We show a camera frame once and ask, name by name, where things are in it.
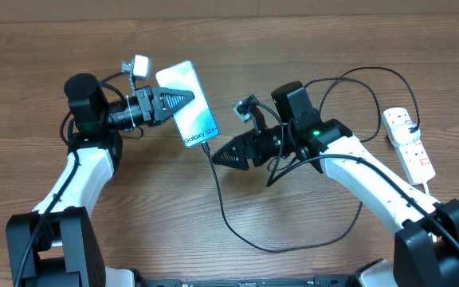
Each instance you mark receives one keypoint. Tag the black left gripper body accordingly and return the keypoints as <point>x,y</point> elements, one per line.
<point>137,104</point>

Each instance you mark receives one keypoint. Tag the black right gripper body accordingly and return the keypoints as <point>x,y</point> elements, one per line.
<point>274,140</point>

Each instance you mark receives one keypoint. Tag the Samsung Galaxy smartphone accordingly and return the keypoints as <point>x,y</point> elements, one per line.
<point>195,122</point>

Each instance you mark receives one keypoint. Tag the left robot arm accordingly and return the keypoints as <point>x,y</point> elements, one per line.
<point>55,244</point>

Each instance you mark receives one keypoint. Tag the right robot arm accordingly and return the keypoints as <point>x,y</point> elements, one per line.
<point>425,231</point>

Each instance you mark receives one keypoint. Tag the white charger adapter plug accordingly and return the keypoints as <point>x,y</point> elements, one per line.
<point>404,134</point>

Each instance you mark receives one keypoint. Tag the white power strip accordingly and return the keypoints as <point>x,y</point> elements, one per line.
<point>413,156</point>

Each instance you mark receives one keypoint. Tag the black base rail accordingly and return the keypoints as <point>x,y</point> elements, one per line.
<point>253,282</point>

